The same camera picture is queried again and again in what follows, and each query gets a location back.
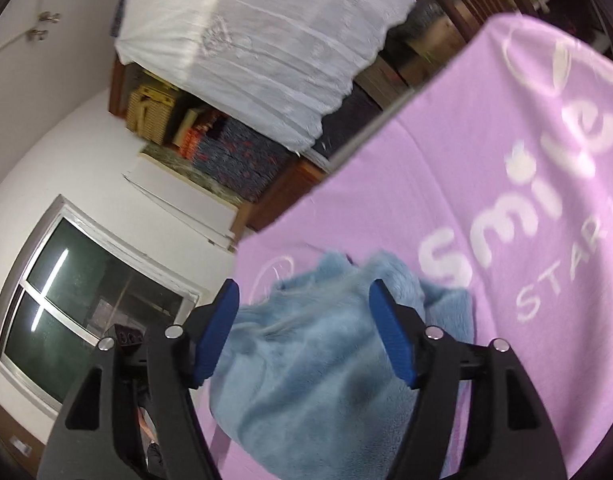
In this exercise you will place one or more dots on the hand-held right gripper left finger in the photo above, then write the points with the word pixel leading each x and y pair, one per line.
pixel 214 345

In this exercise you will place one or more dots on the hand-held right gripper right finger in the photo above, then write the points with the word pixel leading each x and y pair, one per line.
pixel 394 340

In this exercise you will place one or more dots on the blue fleece jacket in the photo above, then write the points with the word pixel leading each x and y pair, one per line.
pixel 306 385

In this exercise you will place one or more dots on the sliding glass window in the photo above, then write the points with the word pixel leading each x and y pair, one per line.
pixel 86 310

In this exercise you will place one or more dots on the white flat boards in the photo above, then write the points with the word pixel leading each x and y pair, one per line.
pixel 181 195

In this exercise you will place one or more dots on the low wooden cabinet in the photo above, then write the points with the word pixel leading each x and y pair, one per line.
pixel 286 195

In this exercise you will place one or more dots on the green patterned flat board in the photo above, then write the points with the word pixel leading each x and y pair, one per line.
pixel 196 172

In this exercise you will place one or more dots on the pink printed blanket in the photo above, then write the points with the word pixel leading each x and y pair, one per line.
pixel 486 185

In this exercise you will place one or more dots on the dark blue patterned box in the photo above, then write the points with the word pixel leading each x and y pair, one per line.
pixel 261 155
pixel 221 160

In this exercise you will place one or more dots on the orange patterned box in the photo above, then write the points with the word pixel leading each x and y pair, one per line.
pixel 189 142

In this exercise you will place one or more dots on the yellow woven box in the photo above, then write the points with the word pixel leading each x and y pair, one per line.
pixel 154 100
pixel 146 125

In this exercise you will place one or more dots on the tall wooden shelf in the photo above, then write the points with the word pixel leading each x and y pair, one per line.
pixel 117 90

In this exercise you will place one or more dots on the wooden crate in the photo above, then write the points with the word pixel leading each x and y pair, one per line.
pixel 386 80

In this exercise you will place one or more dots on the white lace cloth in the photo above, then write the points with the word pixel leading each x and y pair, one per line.
pixel 266 35

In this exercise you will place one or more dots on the flat dark blue box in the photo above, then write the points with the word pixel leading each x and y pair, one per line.
pixel 119 15

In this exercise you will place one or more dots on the metal wall hook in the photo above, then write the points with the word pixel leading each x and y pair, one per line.
pixel 36 35
pixel 49 17

